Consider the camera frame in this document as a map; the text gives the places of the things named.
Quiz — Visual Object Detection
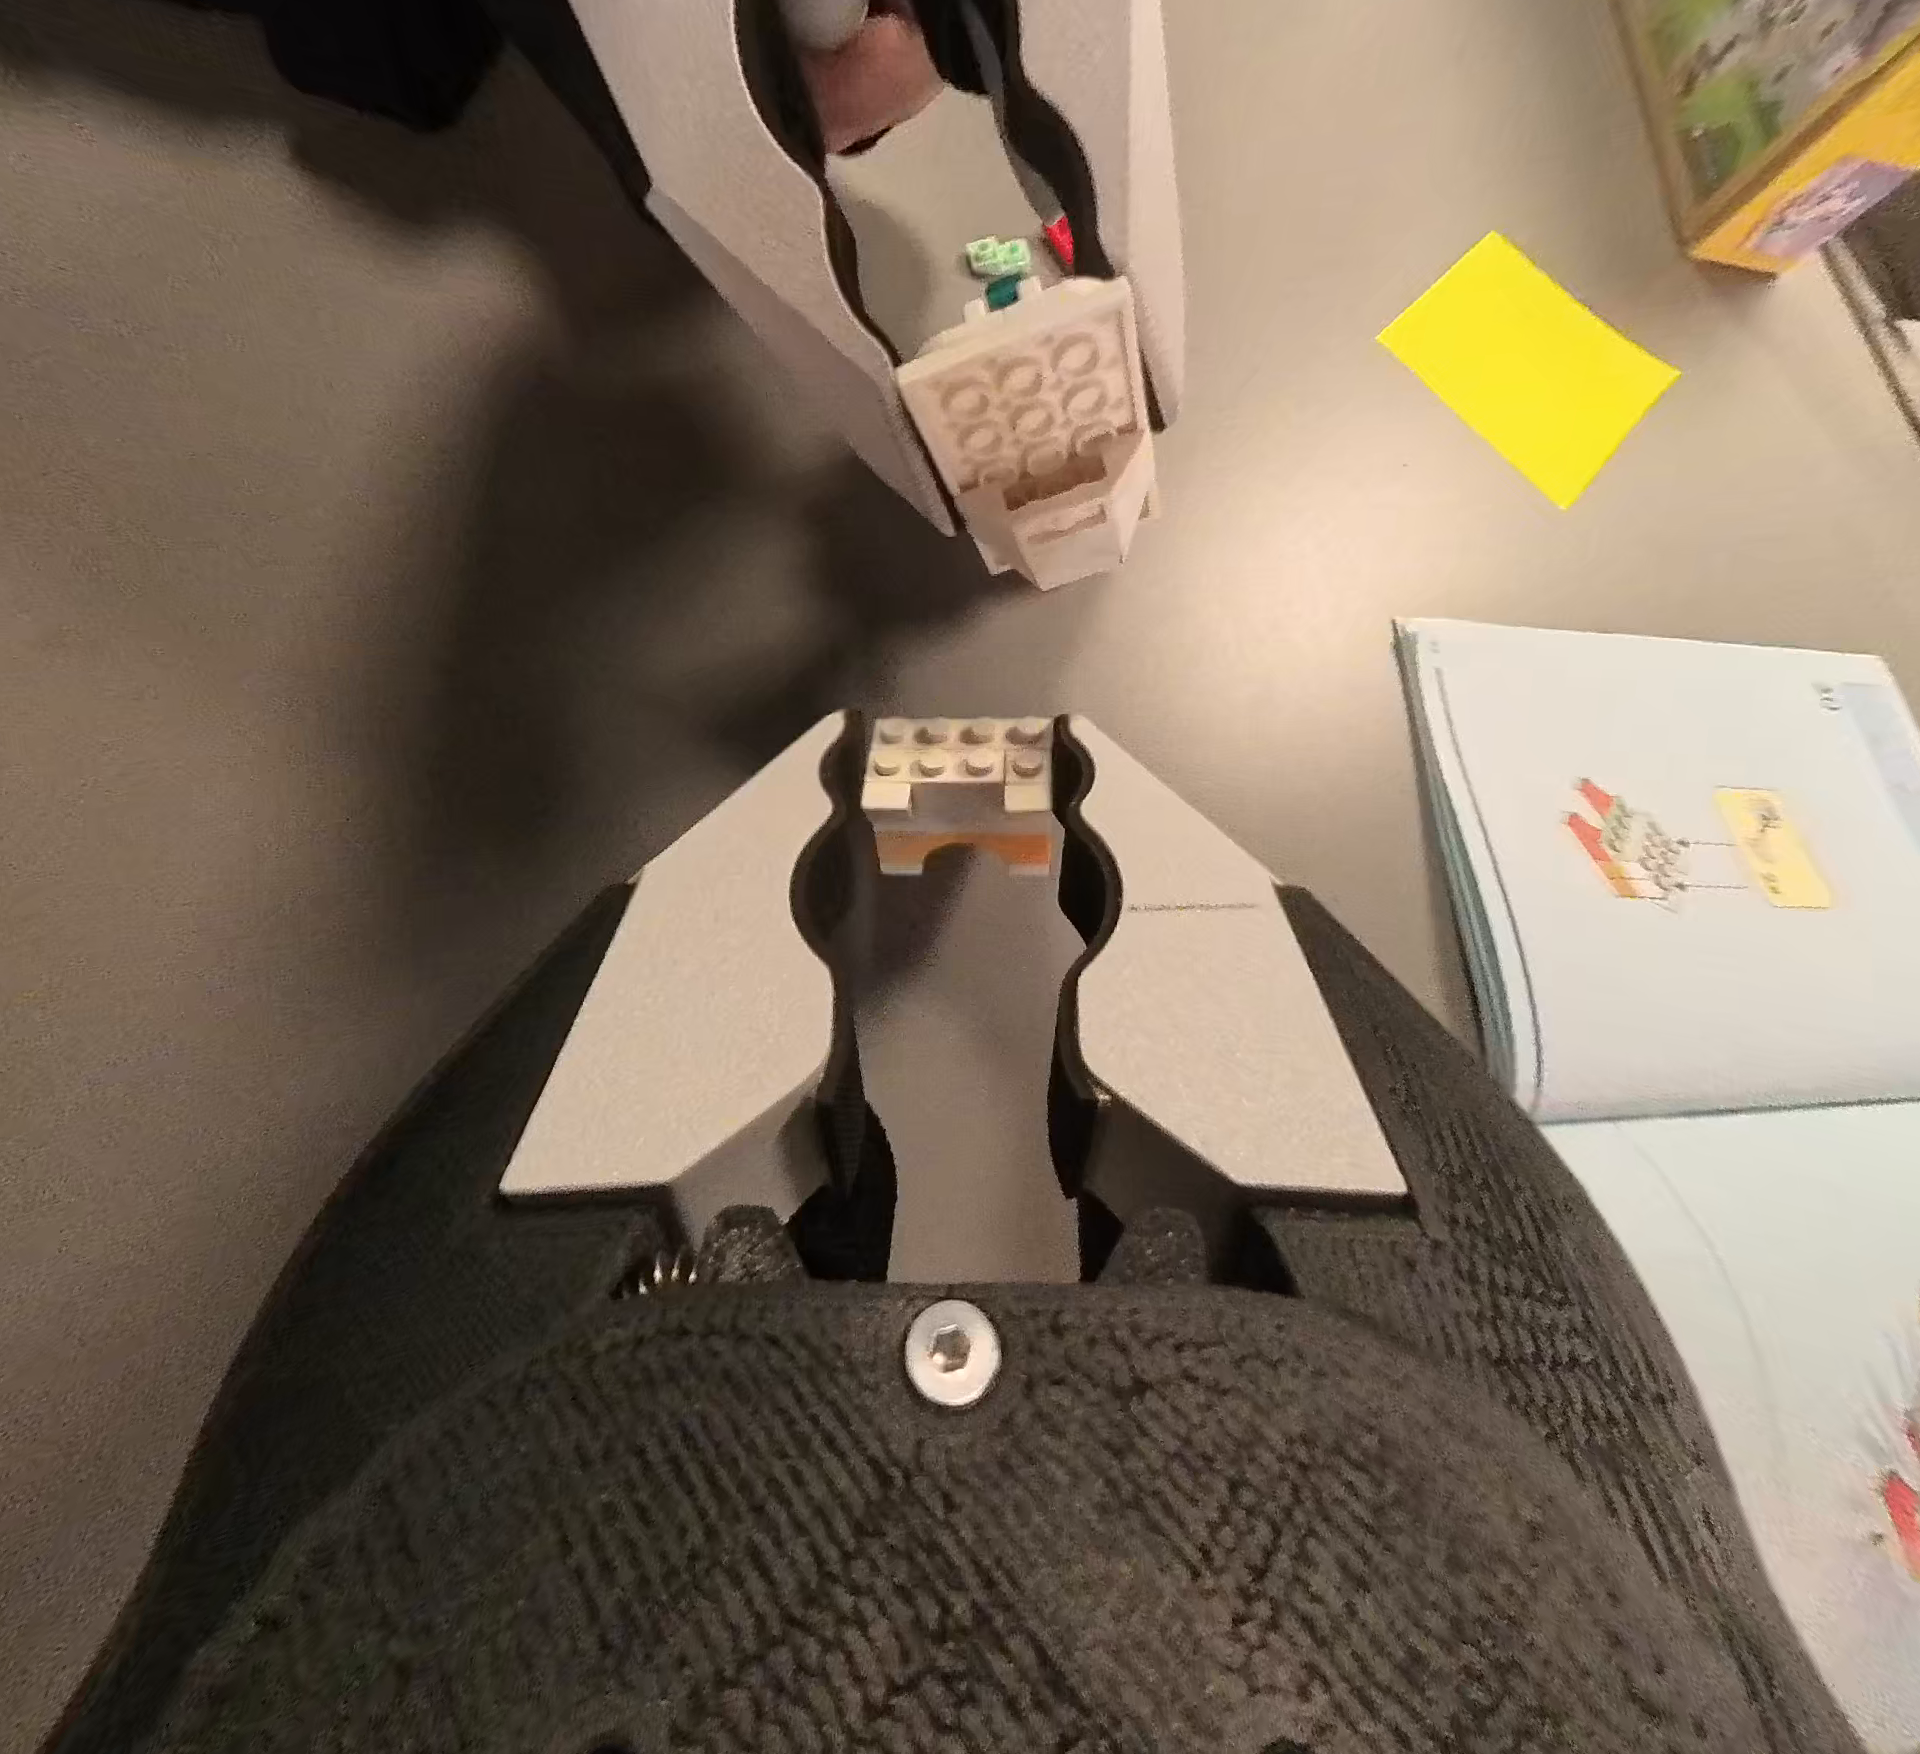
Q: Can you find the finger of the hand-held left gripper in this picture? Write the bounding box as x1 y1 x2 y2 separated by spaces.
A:
507 0 965 537
891 0 1190 526

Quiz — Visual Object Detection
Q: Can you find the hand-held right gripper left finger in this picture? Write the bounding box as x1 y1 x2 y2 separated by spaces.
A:
494 710 902 1283

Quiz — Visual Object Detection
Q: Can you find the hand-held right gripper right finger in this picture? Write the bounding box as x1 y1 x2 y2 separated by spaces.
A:
1046 713 1415 1283

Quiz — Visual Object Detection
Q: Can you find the white lego unicorn model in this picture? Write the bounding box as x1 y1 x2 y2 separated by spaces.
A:
897 216 1165 594

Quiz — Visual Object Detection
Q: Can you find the white orange lego arch piece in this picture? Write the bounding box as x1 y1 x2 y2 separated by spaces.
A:
861 716 1069 877

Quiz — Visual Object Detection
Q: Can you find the yellow lego box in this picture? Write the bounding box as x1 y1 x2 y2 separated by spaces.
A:
1588 0 1920 274

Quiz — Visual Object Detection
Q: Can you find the person's left hand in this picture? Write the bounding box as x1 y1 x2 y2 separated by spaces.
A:
815 12 943 156

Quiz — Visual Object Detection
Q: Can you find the open instruction booklet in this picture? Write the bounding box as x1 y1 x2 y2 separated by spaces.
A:
1393 617 1920 1754

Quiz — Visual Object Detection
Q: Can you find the yellow paper sheet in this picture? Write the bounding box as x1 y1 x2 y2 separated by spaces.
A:
1377 230 1681 510

